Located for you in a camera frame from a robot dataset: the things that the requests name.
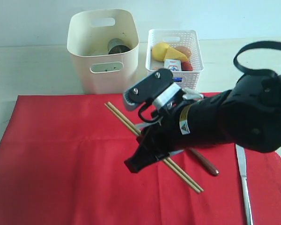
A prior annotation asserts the yellow cheese wedge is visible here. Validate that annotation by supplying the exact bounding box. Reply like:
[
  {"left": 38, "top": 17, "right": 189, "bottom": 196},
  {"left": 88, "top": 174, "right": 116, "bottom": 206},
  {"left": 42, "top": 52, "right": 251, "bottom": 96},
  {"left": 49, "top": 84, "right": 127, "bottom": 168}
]
[{"left": 164, "top": 47, "right": 189, "bottom": 62}]

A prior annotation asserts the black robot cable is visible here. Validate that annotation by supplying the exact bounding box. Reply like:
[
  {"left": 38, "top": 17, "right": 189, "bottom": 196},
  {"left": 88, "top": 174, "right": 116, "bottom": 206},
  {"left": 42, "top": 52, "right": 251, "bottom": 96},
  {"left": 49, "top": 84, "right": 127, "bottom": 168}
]
[{"left": 233, "top": 41, "right": 281, "bottom": 78}]

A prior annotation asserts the yellow lemon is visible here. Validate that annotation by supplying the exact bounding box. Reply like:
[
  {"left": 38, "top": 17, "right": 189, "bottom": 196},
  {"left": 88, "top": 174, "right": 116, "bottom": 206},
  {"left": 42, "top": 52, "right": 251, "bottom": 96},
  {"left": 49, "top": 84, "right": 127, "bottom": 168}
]
[{"left": 151, "top": 42, "right": 170, "bottom": 62}]

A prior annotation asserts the silver table knife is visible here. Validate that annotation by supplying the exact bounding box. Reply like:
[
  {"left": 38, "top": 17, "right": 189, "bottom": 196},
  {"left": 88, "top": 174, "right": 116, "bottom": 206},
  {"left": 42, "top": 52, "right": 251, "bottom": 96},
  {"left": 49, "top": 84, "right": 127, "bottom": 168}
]
[{"left": 235, "top": 144, "right": 254, "bottom": 225}]

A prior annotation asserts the stainless steel cup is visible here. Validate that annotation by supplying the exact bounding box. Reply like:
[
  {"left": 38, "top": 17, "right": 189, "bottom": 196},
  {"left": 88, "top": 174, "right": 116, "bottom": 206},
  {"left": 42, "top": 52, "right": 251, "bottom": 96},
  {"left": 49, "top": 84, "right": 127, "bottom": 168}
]
[{"left": 108, "top": 38, "right": 131, "bottom": 54}]

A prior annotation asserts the cream plastic bin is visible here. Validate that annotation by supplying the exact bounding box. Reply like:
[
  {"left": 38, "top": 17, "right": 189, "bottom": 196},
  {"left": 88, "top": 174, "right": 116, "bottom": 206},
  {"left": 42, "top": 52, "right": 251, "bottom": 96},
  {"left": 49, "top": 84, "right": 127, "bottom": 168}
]
[{"left": 67, "top": 9, "right": 140, "bottom": 94}]

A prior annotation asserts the white perforated plastic basket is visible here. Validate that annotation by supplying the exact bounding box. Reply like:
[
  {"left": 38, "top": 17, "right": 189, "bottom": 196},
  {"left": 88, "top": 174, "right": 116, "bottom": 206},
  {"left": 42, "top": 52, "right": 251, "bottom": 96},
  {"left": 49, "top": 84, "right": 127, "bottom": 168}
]
[{"left": 146, "top": 29, "right": 204, "bottom": 89}]

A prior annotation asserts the red sausage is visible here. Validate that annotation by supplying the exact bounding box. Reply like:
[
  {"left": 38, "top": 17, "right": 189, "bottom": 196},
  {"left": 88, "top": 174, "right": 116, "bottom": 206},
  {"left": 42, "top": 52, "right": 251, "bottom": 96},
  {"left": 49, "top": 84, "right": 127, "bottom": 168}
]
[{"left": 181, "top": 61, "right": 193, "bottom": 71}]

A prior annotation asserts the brown egg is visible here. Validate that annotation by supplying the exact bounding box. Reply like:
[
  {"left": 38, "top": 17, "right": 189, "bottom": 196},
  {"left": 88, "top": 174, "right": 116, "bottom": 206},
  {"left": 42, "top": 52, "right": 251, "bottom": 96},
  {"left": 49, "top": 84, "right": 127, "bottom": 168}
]
[{"left": 175, "top": 46, "right": 192, "bottom": 58}]

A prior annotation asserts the dark wooden spoon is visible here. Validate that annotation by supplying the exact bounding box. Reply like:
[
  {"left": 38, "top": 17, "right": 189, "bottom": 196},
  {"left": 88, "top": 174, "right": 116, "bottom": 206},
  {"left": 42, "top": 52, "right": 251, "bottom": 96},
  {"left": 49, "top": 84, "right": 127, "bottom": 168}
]
[{"left": 189, "top": 148, "right": 219, "bottom": 176}]

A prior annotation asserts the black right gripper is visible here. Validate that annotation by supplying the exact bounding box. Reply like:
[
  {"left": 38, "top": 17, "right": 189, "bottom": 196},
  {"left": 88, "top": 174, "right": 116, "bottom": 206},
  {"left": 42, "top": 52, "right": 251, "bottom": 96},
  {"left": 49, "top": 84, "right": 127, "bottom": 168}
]
[{"left": 124, "top": 93, "right": 227, "bottom": 173}]

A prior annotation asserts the small milk carton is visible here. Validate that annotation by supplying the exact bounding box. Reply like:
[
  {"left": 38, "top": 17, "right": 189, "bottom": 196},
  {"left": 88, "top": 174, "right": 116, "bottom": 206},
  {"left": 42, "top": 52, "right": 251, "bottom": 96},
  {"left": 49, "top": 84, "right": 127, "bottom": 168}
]
[{"left": 163, "top": 59, "right": 183, "bottom": 83}]

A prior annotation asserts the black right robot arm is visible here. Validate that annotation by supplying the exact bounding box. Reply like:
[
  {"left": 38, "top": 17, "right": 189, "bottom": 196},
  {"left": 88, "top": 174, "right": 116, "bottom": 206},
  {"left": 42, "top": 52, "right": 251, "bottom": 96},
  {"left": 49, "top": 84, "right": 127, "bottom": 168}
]
[{"left": 123, "top": 69, "right": 281, "bottom": 173}]

